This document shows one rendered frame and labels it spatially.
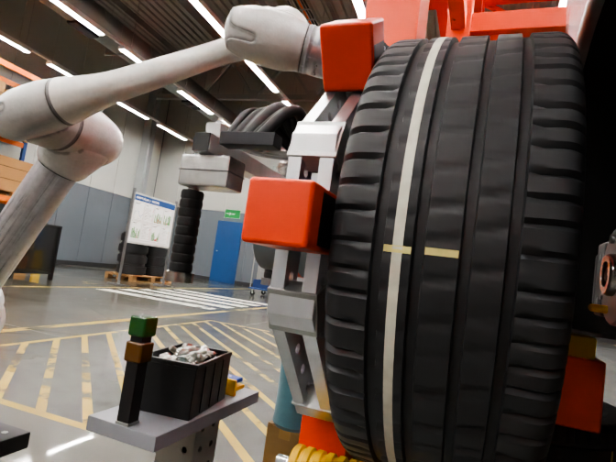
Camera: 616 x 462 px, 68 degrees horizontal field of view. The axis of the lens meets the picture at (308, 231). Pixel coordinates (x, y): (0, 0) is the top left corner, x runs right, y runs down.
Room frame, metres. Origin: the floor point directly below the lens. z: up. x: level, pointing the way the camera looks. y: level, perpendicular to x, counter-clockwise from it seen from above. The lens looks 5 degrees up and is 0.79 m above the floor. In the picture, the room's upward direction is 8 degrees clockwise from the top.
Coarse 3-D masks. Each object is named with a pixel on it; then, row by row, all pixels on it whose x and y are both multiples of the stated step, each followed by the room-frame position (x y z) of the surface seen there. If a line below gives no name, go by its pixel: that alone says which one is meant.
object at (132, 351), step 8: (128, 344) 0.91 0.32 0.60; (136, 344) 0.90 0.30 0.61; (144, 344) 0.91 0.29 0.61; (152, 344) 0.93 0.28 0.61; (128, 352) 0.91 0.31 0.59; (136, 352) 0.90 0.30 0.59; (144, 352) 0.91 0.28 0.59; (152, 352) 0.93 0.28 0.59; (128, 360) 0.91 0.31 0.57; (136, 360) 0.90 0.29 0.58; (144, 360) 0.91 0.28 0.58
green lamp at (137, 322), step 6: (132, 318) 0.91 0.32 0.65; (138, 318) 0.91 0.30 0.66; (144, 318) 0.90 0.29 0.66; (150, 318) 0.91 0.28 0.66; (156, 318) 0.93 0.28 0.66; (132, 324) 0.91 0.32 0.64; (138, 324) 0.90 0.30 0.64; (144, 324) 0.90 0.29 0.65; (150, 324) 0.92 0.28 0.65; (156, 324) 0.93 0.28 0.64; (132, 330) 0.91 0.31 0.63; (138, 330) 0.90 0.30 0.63; (144, 330) 0.90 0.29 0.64; (150, 330) 0.92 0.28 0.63; (138, 336) 0.90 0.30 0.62; (144, 336) 0.90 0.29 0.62; (150, 336) 0.92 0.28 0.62
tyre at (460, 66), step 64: (384, 64) 0.53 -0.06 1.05; (448, 64) 0.51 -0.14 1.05; (512, 64) 0.47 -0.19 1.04; (576, 64) 0.45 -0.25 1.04; (384, 128) 0.47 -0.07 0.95; (448, 128) 0.45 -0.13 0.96; (512, 128) 0.43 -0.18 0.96; (576, 128) 0.42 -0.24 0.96; (384, 192) 0.46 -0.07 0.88; (448, 192) 0.43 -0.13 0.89; (512, 192) 0.42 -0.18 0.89; (576, 192) 0.40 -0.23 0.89; (384, 256) 0.45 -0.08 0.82; (448, 256) 0.43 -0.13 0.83; (512, 256) 0.41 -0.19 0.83; (576, 256) 0.40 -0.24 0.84; (384, 320) 0.46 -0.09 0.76; (448, 320) 0.44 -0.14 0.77; (512, 320) 0.41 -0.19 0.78; (448, 384) 0.46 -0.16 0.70; (512, 384) 0.43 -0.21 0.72; (384, 448) 0.55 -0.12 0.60; (448, 448) 0.51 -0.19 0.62; (512, 448) 0.46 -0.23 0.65
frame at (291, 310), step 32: (352, 96) 0.61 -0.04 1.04; (320, 128) 0.55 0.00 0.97; (320, 160) 0.54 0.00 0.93; (288, 256) 0.55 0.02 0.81; (320, 256) 0.54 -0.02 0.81; (288, 288) 0.55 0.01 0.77; (320, 288) 0.55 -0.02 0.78; (288, 320) 0.55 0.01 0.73; (320, 320) 0.55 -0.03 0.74; (288, 352) 0.60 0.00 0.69; (320, 352) 0.58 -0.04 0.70; (320, 384) 0.62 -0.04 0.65; (320, 416) 0.68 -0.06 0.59
